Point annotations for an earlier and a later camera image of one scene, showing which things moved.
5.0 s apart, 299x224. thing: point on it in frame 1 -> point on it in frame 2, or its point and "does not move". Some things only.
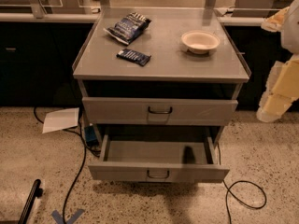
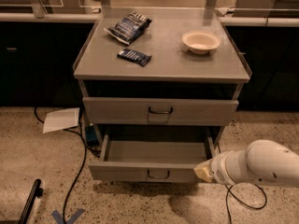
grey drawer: [158, 159] does not move
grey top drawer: [153, 111] does not move
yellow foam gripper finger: [273, 105] -> [218, 169]
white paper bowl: [200, 41] does not move
